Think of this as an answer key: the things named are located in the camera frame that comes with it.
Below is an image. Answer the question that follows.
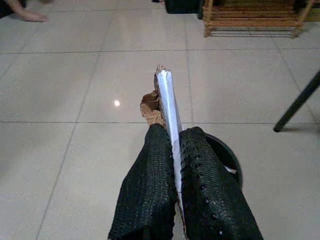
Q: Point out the white paper scrap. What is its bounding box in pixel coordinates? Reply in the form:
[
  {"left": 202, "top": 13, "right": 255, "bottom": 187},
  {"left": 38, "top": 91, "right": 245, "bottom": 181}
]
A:
[{"left": 224, "top": 164, "right": 238, "bottom": 175}]

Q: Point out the person's bare foot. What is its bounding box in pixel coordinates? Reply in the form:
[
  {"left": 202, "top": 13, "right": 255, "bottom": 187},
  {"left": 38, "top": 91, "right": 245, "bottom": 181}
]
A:
[{"left": 4, "top": 0, "right": 50, "bottom": 23}]

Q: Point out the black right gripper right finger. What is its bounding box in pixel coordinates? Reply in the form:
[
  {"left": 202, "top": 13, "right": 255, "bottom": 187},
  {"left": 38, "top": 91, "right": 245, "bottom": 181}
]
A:
[{"left": 178, "top": 126, "right": 264, "bottom": 240}]

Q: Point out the white and brown carton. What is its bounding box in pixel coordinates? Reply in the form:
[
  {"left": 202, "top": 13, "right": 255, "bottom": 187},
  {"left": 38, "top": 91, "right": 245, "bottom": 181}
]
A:
[{"left": 139, "top": 64, "right": 189, "bottom": 240}]

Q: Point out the black chair leg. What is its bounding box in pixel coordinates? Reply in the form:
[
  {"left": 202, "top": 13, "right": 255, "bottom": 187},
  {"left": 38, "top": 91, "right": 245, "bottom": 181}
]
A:
[{"left": 273, "top": 71, "right": 320, "bottom": 133}]

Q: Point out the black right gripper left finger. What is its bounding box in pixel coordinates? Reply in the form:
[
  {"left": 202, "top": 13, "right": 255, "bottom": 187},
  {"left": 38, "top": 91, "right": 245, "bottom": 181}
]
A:
[{"left": 107, "top": 122, "right": 177, "bottom": 240}]

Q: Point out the wooden slatted shoe rack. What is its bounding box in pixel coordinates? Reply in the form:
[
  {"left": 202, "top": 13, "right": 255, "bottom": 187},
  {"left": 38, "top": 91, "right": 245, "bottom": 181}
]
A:
[{"left": 201, "top": 0, "right": 313, "bottom": 39}]

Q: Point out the black round rubbish bin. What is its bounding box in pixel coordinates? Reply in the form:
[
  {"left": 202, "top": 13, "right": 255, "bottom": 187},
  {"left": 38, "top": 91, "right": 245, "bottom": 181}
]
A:
[{"left": 204, "top": 132, "right": 244, "bottom": 191}]

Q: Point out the black box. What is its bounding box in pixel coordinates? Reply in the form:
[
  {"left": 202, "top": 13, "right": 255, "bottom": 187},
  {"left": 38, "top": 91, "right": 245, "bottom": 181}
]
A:
[{"left": 164, "top": 0, "right": 205, "bottom": 15}]

